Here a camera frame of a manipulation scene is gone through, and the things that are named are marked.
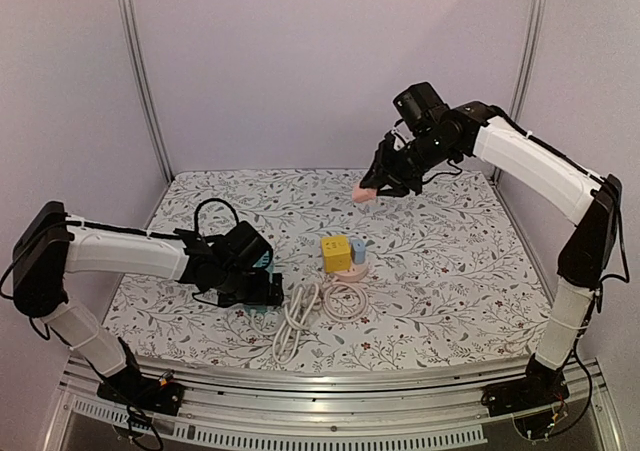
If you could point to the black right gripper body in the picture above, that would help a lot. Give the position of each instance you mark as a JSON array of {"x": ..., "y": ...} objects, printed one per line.
[{"x": 395, "y": 166}]

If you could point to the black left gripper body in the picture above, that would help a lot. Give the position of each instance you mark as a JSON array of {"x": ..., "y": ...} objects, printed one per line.
[{"x": 235, "y": 279}]

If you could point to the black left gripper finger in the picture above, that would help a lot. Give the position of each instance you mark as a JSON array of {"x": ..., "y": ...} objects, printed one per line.
[
  {"x": 275, "y": 293},
  {"x": 256, "y": 296}
]

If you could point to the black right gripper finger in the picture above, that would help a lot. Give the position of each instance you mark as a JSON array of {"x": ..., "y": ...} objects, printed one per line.
[
  {"x": 388, "y": 187},
  {"x": 379, "y": 176}
]

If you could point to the teal power strip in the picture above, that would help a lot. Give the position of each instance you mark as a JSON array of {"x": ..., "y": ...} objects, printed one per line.
[{"x": 265, "y": 262}]

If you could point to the pink plug adapter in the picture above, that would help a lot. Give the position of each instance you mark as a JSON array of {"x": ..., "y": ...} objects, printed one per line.
[{"x": 361, "y": 195}]

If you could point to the blue plug adapter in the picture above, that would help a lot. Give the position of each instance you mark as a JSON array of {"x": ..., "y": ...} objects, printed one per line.
[{"x": 358, "y": 251}]

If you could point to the yellow cube socket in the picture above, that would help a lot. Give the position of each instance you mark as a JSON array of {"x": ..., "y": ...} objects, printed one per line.
[{"x": 336, "y": 253}]

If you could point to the pink round power socket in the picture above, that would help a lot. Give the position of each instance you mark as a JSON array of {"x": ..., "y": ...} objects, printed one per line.
[{"x": 356, "y": 273}]

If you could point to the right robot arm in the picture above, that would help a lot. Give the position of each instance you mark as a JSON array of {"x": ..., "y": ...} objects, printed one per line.
[{"x": 589, "y": 202}]

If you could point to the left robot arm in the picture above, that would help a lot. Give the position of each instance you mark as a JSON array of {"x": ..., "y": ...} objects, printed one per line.
[{"x": 64, "y": 269}]

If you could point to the floral patterned table mat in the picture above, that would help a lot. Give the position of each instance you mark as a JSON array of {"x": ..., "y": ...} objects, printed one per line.
[{"x": 448, "y": 283}]

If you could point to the right aluminium frame post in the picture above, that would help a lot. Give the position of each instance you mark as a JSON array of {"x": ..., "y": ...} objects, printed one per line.
[{"x": 532, "y": 37}]

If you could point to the aluminium frame post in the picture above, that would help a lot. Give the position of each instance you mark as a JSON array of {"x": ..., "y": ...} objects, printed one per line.
[
  {"x": 142, "y": 84},
  {"x": 532, "y": 37}
]

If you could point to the left aluminium frame post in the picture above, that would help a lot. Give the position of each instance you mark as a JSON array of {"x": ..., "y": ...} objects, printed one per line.
[{"x": 142, "y": 84}]

